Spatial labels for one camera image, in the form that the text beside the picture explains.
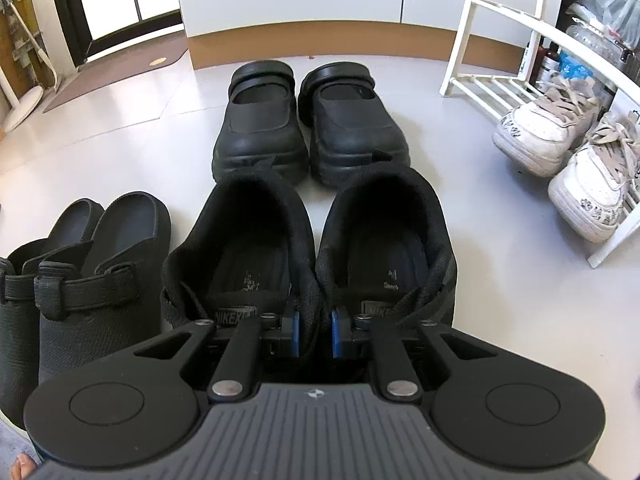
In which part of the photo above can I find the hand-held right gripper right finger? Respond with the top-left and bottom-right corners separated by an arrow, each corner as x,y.
331,308 -> 493,403

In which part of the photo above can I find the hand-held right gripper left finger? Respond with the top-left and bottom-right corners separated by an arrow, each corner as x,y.
135,310 -> 301,403

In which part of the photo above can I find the black lace-up sneaker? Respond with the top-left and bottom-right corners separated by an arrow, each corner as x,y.
314,165 -> 457,361
160,166 -> 317,366

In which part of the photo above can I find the black strapped clog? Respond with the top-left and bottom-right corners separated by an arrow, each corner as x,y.
0,199 -> 106,433
34,191 -> 172,393

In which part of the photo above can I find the black platform clog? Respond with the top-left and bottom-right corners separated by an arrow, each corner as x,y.
298,61 -> 412,188
212,60 -> 309,186

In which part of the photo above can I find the white lace-up sneaker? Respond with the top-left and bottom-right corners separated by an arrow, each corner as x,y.
547,112 -> 640,245
492,72 -> 604,178

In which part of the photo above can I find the white shoe rack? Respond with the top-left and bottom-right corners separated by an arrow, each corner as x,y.
439,0 -> 640,269

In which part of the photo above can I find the brown doormat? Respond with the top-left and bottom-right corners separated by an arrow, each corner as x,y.
42,35 -> 190,113

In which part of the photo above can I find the white standing fan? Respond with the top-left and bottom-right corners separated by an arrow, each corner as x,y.
0,55 -> 47,132

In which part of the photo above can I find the large clear water bottle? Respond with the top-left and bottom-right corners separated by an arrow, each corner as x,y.
557,22 -> 626,96

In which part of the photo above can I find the white mop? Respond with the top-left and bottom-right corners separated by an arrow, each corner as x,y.
0,0 -> 60,92

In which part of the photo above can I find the clear plastic bag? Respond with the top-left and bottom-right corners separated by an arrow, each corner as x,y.
565,0 -> 640,46

